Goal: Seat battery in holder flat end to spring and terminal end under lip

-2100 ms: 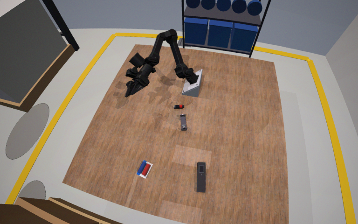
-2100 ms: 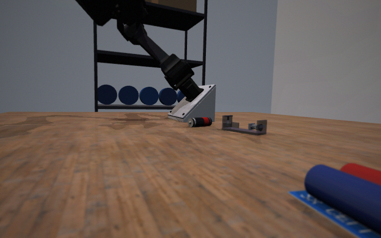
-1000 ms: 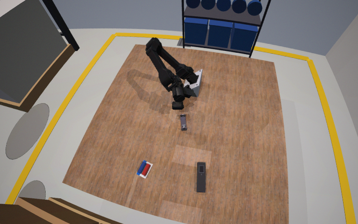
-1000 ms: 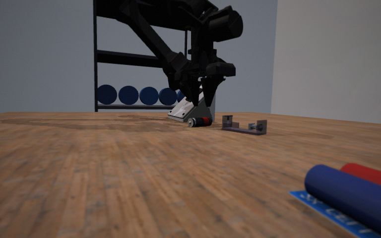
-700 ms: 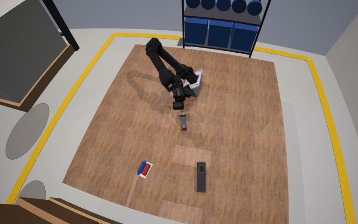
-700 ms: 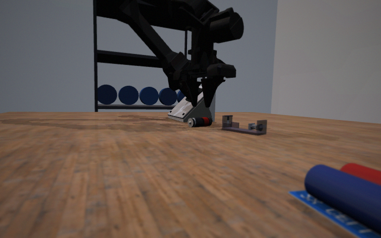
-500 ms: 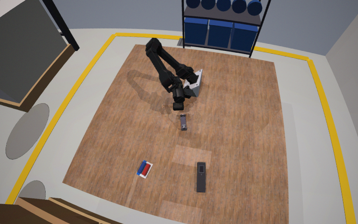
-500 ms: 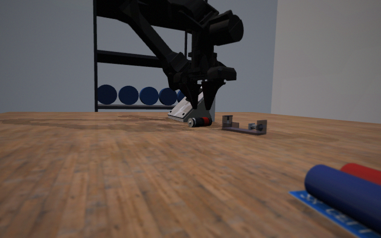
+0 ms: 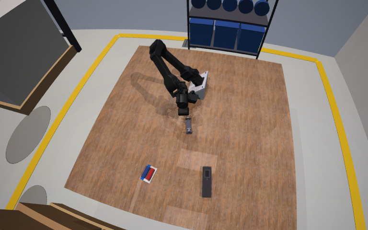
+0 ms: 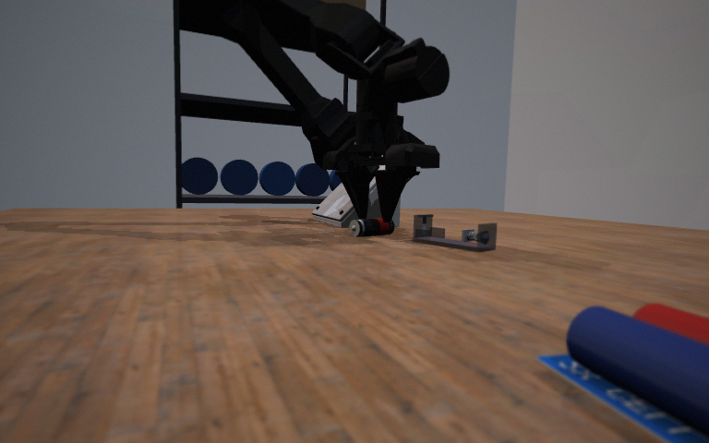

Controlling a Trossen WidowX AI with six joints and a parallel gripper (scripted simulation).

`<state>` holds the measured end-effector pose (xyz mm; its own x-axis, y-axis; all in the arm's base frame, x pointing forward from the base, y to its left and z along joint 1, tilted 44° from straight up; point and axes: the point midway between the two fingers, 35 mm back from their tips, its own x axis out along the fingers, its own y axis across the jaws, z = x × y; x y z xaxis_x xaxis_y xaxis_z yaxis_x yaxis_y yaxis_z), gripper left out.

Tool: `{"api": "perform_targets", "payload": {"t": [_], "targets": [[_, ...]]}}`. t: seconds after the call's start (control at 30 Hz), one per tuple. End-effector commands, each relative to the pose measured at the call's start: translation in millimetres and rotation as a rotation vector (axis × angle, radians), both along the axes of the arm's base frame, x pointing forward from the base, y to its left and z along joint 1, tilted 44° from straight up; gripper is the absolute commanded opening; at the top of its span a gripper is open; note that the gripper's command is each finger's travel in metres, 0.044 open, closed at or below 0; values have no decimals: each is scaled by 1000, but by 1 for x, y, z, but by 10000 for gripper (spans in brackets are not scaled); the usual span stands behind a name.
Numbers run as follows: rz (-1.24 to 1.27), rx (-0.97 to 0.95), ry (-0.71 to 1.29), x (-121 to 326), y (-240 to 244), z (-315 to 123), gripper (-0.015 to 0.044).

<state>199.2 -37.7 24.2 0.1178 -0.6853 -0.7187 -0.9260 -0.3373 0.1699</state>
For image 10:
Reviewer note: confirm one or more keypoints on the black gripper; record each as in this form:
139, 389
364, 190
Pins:
376, 134

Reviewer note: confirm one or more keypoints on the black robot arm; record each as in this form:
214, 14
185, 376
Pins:
343, 37

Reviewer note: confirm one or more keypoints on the black and red battery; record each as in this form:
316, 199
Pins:
370, 227

